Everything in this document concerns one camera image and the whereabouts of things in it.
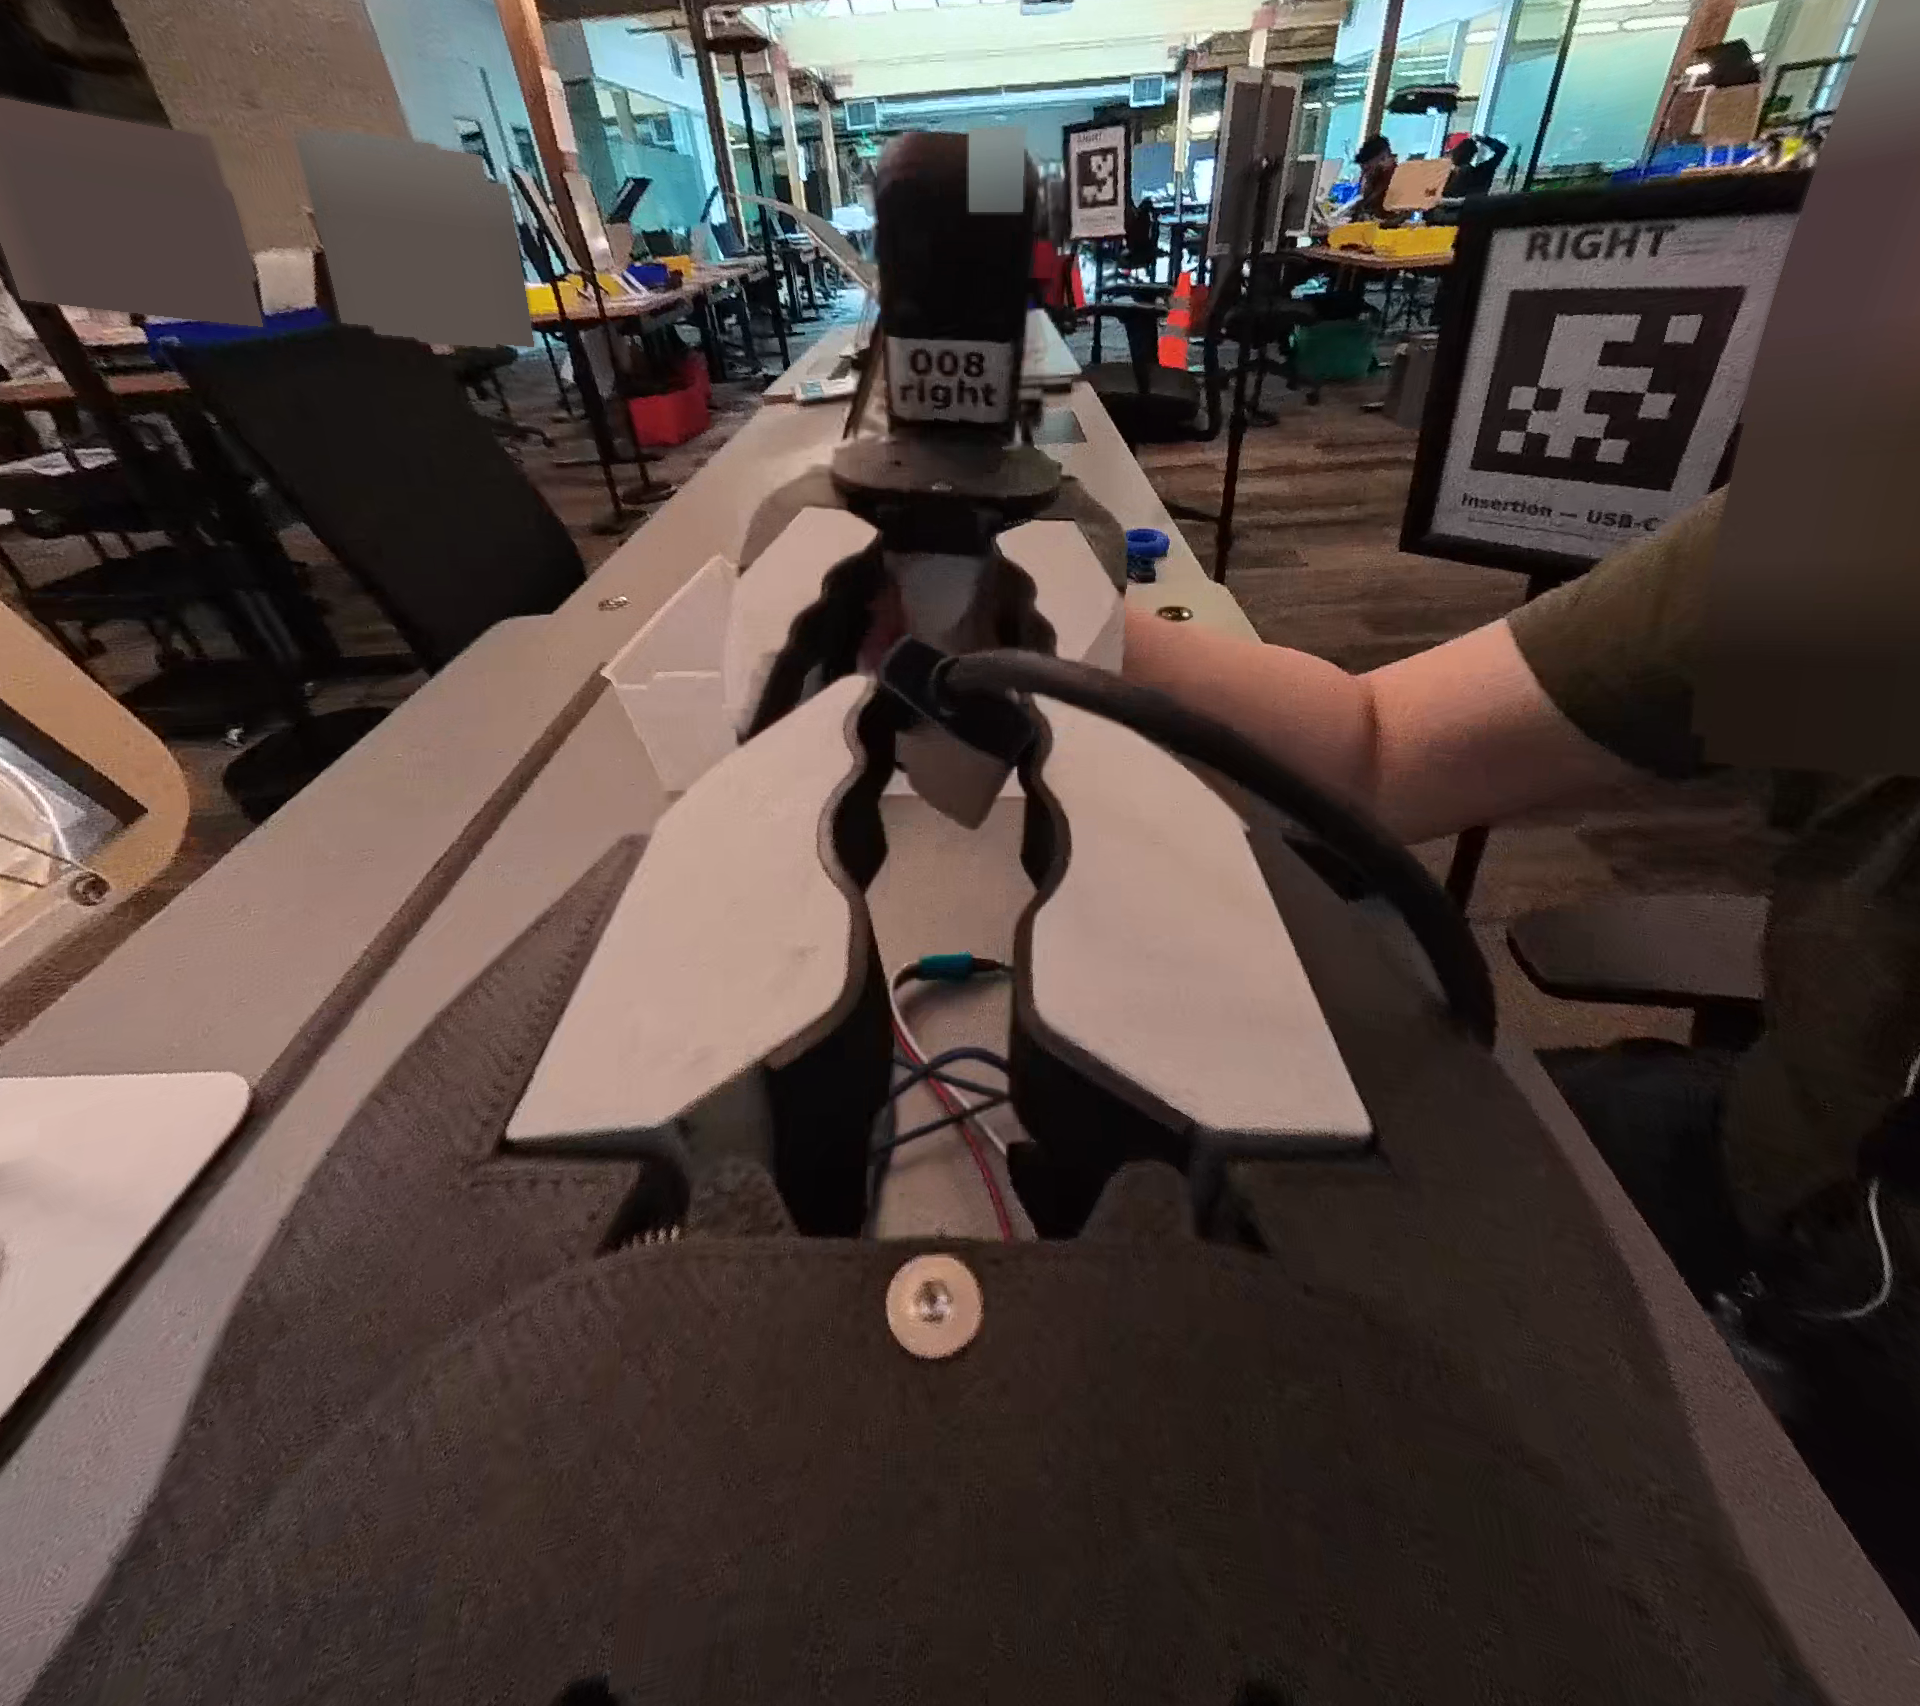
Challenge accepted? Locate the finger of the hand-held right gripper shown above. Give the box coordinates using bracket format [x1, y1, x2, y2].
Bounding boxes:
[974, 518, 1130, 689]
[724, 506, 907, 748]

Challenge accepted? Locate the black office chair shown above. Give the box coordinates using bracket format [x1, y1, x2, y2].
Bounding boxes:
[168, 322, 591, 825]

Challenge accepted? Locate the white pad at left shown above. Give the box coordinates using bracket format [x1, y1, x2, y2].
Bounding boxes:
[0, 1073, 253, 1424]

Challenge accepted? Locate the blue storage bin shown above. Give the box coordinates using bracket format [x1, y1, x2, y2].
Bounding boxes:
[143, 305, 330, 363]

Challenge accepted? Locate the white plastic bin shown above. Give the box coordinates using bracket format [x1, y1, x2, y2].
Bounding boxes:
[600, 555, 752, 797]

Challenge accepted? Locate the person's right forearm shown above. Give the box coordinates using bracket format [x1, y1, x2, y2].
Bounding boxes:
[1122, 603, 1571, 850]

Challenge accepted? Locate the person's olive shirt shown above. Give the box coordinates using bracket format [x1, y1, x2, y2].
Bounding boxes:
[1507, 488, 1920, 1289]

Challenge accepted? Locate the large black framed marker sign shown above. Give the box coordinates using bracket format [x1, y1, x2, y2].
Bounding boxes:
[1402, 173, 1812, 576]

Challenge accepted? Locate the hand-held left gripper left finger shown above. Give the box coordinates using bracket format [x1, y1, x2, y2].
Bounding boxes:
[504, 670, 902, 1154]

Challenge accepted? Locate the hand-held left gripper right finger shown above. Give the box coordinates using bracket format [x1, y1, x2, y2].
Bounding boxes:
[1008, 693, 1378, 1147]

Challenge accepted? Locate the small marker sign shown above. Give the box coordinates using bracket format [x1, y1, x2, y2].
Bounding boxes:
[1062, 118, 1137, 243]

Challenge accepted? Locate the black usb-c cable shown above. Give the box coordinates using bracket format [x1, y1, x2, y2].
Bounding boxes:
[874, 638, 1502, 1049]

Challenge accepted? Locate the black chair armrest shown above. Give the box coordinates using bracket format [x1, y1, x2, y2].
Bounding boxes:
[1505, 892, 1777, 1052]

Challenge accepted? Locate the red storage bin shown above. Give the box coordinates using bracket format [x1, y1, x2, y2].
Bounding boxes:
[625, 350, 715, 451]

